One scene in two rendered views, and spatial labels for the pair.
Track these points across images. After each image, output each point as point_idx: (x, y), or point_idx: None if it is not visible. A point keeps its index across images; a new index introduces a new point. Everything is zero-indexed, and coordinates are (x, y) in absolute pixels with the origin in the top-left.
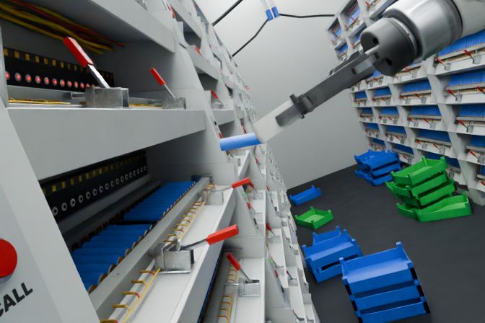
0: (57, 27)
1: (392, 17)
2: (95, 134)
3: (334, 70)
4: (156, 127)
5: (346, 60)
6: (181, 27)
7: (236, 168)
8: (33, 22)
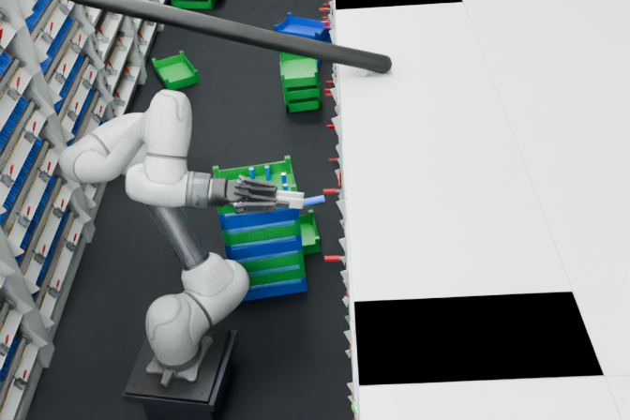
0: None
1: (210, 179)
2: None
3: (250, 186)
4: None
5: (243, 185)
6: (340, 205)
7: (350, 338)
8: None
